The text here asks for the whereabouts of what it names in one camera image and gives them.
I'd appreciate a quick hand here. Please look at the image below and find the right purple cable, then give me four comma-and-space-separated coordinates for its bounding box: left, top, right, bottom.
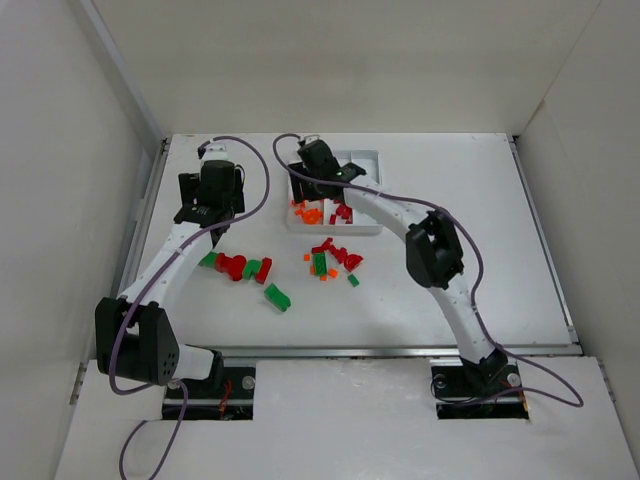
271, 132, 585, 407

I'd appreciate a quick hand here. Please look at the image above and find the green arch lego brick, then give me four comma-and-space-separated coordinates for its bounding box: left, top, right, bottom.
264, 284, 292, 312

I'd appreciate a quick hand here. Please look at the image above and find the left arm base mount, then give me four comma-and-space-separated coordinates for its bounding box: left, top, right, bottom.
184, 364, 256, 421

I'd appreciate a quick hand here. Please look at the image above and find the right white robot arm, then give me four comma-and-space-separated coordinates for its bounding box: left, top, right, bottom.
288, 137, 507, 387

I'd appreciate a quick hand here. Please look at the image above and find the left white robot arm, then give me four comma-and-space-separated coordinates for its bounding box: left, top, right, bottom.
95, 160, 245, 386

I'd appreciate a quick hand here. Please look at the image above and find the white three-compartment tray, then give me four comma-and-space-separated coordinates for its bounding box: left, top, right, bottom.
285, 149, 382, 236

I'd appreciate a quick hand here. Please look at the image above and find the green 2x3 lego plate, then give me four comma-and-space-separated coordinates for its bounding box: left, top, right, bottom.
312, 252, 328, 277

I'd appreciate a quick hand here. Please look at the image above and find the orange round lego piece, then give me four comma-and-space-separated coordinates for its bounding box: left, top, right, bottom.
301, 209, 323, 225

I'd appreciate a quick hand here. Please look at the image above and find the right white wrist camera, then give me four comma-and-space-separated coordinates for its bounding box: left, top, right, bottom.
301, 134, 320, 145

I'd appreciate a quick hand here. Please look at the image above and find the green red long lego assembly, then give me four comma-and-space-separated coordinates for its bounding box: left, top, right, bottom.
199, 252, 273, 285

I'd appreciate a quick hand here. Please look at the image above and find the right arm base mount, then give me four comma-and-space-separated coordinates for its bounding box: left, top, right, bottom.
430, 361, 529, 420

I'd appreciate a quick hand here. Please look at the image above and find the small green lego wedge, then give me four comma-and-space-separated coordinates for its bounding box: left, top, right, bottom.
347, 274, 360, 287

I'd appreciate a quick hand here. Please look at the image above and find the red round dome lego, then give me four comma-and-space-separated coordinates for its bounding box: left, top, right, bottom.
343, 254, 363, 272

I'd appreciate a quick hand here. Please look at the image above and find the aluminium rail front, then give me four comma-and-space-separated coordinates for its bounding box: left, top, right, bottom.
213, 344, 583, 359

